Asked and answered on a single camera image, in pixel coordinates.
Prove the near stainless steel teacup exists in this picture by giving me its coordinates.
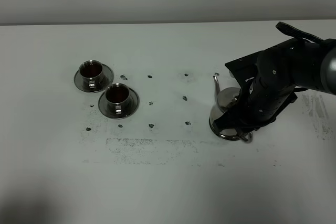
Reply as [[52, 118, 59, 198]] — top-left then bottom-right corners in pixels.
[[105, 83, 131, 115]]

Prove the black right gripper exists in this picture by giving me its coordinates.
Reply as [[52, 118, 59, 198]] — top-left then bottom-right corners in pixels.
[[212, 50, 297, 142]]

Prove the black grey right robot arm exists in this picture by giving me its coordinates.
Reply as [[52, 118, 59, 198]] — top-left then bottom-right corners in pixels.
[[209, 22, 335, 142]]

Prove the stainless steel teapot tray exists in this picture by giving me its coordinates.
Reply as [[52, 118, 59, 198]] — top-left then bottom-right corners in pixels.
[[209, 120, 240, 141]]

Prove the far stainless steel saucer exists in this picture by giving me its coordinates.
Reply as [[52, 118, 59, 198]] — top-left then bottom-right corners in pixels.
[[74, 64, 114, 93]]

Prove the near stainless steel saucer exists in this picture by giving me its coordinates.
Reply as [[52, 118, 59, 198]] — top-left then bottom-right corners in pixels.
[[98, 88, 140, 119]]

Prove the stainless steel teacup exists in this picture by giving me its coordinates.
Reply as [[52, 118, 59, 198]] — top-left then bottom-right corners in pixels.
[[105, 83, 131, 115], [79, 60, 103, 90]]

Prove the stainless steel saucer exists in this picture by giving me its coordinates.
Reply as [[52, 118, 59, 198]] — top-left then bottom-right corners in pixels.
[[98, 88, 140, 119], [74, 64, 114, 93]]

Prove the far stainless steel teacup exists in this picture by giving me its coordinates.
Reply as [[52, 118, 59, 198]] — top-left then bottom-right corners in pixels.
[[79, 60, 103, 90]]

